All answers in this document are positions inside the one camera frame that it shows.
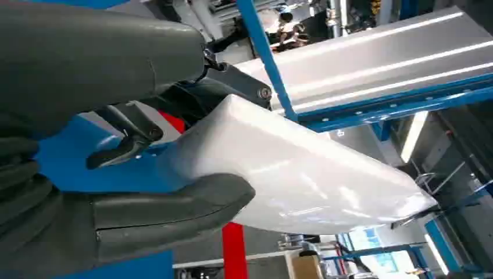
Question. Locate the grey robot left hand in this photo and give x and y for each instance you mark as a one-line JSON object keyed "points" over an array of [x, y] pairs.
{"points": [[96, 57]]}

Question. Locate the white curved plastic panel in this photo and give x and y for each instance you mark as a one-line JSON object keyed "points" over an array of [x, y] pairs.
{"points": [[308, 173]]}

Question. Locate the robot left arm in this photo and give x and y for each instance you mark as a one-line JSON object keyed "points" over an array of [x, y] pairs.
{"points": [[19, 185]]}

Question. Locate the red barrier belt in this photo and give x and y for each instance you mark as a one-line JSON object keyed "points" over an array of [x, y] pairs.
{"points": [[173, 121], [235, 250]]}

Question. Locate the blue metal shelf rack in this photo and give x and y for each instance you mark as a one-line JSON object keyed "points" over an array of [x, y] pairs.
{"points": [[265, 57]]}

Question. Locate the person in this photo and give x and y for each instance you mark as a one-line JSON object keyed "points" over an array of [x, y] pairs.
{"points": [[287, 27]]}

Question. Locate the cardboard box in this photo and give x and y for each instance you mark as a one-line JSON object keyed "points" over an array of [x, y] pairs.
{"points": [[306, 267]]}

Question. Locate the small blue metal rack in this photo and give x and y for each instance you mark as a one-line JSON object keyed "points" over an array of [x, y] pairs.
{"points": [[439, 238]]}

